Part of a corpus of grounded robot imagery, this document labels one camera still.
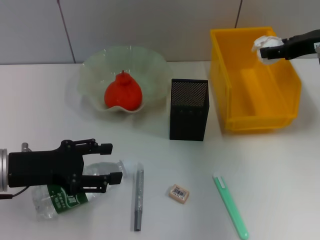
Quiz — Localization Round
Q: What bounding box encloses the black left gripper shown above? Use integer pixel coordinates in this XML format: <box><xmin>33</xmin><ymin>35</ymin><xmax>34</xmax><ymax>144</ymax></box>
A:
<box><xmin>7</xmin><ymin>138</ymin><xmax>124</xmax><ymax>195</ymax></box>

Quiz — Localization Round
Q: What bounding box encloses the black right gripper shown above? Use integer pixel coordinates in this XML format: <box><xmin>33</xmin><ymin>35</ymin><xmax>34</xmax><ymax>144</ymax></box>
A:
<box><xmin>259</xmin><ymin>29</ymin><xmax>320</xmax><ymax>61</ymax></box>

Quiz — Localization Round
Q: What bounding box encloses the yellow plastic bin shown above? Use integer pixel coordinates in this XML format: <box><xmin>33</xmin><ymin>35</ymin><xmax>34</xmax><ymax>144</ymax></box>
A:
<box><xmin>209</xmin><ymin>26</ymin><xmax>302</xmax><ymax>136</ymax></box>

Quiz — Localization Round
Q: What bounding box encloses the white paper ball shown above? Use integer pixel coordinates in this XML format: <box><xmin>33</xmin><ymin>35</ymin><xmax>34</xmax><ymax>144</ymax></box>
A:
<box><xmin>251</xmin><ymin>35</ymin><xmax>285</xmax><ymax>66</ymax></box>

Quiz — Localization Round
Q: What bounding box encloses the beige eraser with barcode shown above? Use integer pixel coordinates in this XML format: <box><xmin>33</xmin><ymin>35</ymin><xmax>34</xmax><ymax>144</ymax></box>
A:
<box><xmin>168</xmin><ymin>184</ymin><xmax>190</xmax><ymax>205</ymax></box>

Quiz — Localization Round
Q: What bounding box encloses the clear green-label water bottle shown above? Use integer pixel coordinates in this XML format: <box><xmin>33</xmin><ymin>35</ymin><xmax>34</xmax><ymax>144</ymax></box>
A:
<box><xmin>31</xmin><ymin>159</ymin><xmax>137</xmax><ymax>222</ymax></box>

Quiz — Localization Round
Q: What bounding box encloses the translucent green wavy fruit plate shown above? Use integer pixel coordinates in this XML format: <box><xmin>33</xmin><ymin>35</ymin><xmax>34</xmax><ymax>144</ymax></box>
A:
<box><xmin>79</xmin><ymin>44</ymin><xmax>173</xmax><ymax>114</ymax></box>

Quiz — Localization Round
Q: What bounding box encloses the grey glitter pen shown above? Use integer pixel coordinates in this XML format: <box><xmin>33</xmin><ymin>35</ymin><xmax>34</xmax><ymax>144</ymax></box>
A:
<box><xmin>130</xmin><ymin>162</ymin><xmax>145</xmax><ymax>232</ymax></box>

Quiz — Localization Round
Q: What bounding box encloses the red-orange toy orange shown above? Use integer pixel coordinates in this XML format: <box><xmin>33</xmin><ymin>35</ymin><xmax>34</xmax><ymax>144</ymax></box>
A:
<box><xmin>103</xmin><ymin>70</ymin><xmax>143</xmax><ymax>112</ymax></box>

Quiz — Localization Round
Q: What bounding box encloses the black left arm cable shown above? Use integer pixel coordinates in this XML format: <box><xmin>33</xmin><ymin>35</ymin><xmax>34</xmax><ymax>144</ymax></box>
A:
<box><xmin>0</xmin><ymin>186</ymin><xmax>28</xmax><ymax>200</ymax></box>

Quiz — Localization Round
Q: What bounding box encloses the black mesh pen holder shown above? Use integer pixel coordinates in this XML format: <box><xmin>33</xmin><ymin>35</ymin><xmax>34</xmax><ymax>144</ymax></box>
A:
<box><xmin>169</xmin><ymin>78</ymin><xmax>209</xmax><ymax>141</ymax></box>

